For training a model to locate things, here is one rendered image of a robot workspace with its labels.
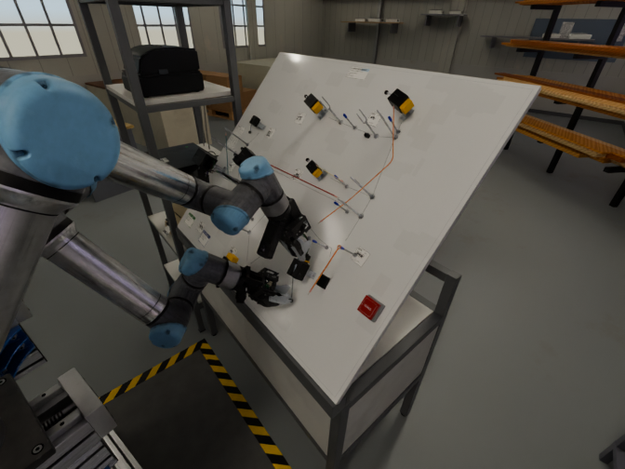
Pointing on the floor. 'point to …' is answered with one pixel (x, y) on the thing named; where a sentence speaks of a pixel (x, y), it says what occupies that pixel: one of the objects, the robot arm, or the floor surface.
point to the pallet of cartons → (229, 87)
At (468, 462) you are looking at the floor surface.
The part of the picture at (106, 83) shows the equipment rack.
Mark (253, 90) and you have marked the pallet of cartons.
